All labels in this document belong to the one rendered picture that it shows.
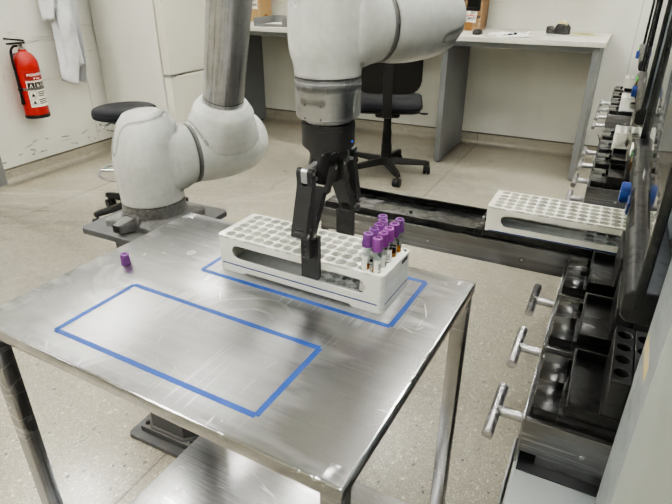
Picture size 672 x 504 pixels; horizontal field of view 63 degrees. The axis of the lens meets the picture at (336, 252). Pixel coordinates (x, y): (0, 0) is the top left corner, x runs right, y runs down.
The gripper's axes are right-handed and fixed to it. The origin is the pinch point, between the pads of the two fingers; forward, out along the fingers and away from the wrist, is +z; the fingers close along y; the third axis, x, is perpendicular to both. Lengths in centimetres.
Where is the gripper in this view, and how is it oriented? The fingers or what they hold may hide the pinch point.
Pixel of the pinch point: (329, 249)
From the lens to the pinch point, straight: 84.5
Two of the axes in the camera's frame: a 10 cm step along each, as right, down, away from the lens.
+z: 0.0, 8.9, 4.5
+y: -4.8, 3.9, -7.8
